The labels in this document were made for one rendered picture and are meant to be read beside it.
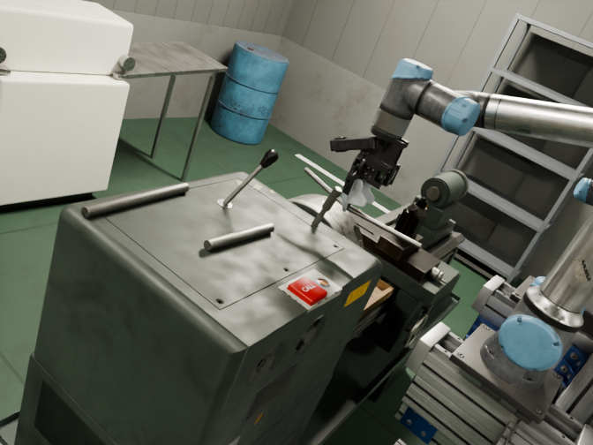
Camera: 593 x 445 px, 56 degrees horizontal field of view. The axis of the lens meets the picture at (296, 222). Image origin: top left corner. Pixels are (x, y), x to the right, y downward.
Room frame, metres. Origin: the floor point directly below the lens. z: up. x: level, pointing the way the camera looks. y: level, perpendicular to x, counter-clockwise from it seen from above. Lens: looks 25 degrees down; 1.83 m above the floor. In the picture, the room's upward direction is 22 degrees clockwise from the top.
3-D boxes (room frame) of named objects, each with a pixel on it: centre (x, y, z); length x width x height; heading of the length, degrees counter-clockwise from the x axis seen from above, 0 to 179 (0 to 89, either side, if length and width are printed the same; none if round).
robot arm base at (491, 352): (1.12, -0.59, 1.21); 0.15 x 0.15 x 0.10
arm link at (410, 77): (1.21, -0.11, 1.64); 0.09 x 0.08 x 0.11; 64
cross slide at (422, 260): (2.00, -0.35, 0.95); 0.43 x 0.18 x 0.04; 64
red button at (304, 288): (0.93, -0.07, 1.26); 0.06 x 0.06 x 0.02; 64
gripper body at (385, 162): (1.20, -0.12, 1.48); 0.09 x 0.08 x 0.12; 64
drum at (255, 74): (5.24, 0.89, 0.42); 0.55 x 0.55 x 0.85
